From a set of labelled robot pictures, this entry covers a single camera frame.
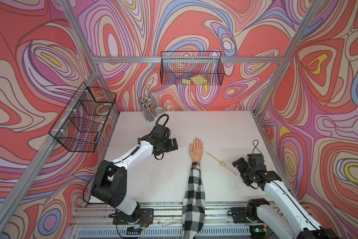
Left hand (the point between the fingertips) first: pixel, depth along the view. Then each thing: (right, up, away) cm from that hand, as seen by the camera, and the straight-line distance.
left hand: (173, 147), depth 88 cm
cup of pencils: (-18, +25, +17) cm, 36 cm away
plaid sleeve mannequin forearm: (+11, -26, -14) cm, 32 cm away
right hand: (+37, -13, -4) cm, 39 cm away
